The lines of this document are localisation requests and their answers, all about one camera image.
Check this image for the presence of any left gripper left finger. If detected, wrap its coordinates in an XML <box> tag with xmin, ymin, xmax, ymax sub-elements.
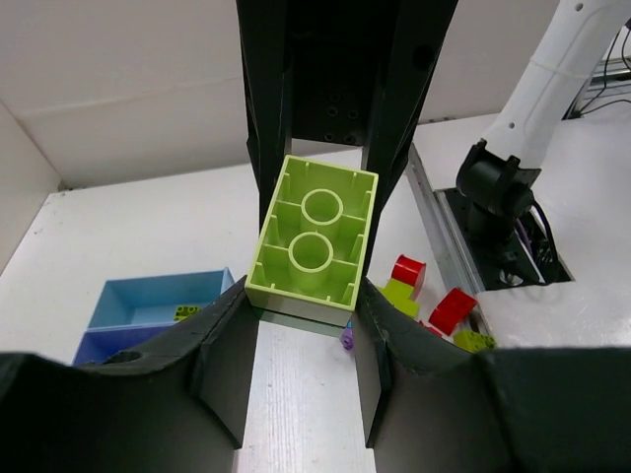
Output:
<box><xmin>1</xmin><ymin>282</ymin><xmax>259</xmax><ymax>472</ymax></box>

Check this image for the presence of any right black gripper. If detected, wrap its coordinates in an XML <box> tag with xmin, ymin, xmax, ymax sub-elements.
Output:
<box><xmin>235</xmin><ymin>0</ymin><xmax>459</xmax><ymax>233</ymax></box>

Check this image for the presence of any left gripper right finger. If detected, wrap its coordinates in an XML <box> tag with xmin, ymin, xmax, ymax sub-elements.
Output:
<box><xmin>352</xmin><ymin>281</ymin><xmax>630</xmax><ymax>472</ymax></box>

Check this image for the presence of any lime lego brick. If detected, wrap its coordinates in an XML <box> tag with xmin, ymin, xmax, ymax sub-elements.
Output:
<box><xmin>174</xmin><ymin>305</ymin><xmax>201</xmax><ymax>322</ymax></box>
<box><xmin>453</xmin><ymin>329</ymin><xmax>496</xmax><ymax>353</ymax></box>

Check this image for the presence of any lime red lego cluster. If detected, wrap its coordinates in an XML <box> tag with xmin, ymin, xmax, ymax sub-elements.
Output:
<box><xmin>378</xmin><ymin>254</ymin><xmax>427</xmax><ymax>320</ymax></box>

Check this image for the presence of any purple paw lego piece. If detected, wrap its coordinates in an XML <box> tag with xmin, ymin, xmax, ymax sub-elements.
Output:
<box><xmin>340</xmin><ymin>320</ymin><xmax>354</xmax><ymax>351</ymax></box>

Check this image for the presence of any lime green lego stack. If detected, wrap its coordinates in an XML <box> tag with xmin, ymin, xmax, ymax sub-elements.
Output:
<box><xmin>245</xmin><ymin>156</ymin><xmax>379</xmax><ymax>327</ymax></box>

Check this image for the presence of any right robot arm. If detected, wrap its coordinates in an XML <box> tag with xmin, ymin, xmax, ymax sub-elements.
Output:
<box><xmin>237</xmin><ymin>1</ymin><xmax>630</xmax><ymax>237</ymax></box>

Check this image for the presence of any purple blue bin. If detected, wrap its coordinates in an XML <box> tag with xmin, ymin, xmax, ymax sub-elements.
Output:
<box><xmin>72</xmin><ymin>325</ymin><xmax>170</xmax><ymax>366</ymax></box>

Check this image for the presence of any right light blue bin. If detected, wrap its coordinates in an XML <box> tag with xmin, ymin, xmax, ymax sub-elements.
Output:
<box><xmin>88</xmin><ymin>267</ymin><xmax>234</xmax><ymax>329</ymax></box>

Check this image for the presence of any red arch lego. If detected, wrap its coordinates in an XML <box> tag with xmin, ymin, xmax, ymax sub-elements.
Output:
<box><xmin>420</xmin><ymin>288</ymin><xmax>477</xmax><ymax>336</ymax></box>

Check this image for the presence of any metal table rail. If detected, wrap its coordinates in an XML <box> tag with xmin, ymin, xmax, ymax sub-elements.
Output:
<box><xmin>407</xmin><ymin>145</ymin><xmax>485</xmax><ymax>296</ymax></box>

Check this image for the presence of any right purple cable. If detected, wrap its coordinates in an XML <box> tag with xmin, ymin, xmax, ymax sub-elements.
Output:
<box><xmin>515</xmin><ymin>196</ymin><xmax>558</xmax><ymax>267</ymax></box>

